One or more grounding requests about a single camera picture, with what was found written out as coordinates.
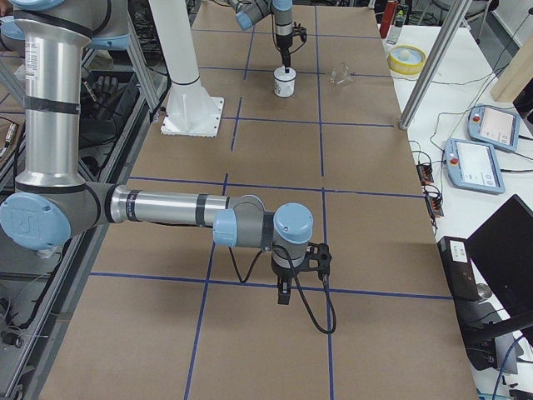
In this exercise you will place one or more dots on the wooden board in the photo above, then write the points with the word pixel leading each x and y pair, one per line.
pixel 516 76

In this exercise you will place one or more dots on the yellow rimmed round container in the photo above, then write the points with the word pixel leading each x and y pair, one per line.
pixel 406 60

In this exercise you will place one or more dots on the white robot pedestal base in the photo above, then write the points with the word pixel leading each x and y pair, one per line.
pixel 190 110

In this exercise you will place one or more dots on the black computer box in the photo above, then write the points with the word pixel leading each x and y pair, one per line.
pixel 471 298

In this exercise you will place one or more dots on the black monitor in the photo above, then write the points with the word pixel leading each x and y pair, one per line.
pixel 501 249

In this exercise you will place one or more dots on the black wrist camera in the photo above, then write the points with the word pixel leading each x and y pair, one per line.
pixel 317 259
pixel 299 31

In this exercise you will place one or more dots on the red cylinder can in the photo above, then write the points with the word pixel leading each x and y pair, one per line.
pixel 388 15

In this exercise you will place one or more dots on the white enamel cup lid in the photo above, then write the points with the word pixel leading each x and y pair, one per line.
pixel 284 74

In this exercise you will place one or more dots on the near teach pendant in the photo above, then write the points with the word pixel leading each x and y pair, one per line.
pixel 473 166

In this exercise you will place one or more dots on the teach pendant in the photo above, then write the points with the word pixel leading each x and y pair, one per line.
pixel 493 125
pixel 473 166

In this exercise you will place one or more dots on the white enamel cup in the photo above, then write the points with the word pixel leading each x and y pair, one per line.
pixel 284 89

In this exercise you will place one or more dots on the orange connector module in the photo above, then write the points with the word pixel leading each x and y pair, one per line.
pixel 434 204
pixel 424 171

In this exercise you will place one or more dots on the orange connector module far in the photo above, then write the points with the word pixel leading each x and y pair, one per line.
pixel 424 171

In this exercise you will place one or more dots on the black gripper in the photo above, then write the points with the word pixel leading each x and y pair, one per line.
pixel 284 44
pixel 283 275

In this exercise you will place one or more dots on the aluminium frame post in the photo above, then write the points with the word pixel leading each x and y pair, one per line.
pixel 443 40

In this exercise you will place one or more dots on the dark spray bottle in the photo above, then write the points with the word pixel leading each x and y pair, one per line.
pixel 397 24

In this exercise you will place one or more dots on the orange connector module near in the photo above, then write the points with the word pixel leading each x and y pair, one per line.
pixel 434 204

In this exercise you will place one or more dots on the far teach pendant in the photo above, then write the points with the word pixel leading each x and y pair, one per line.
pixel 493 125

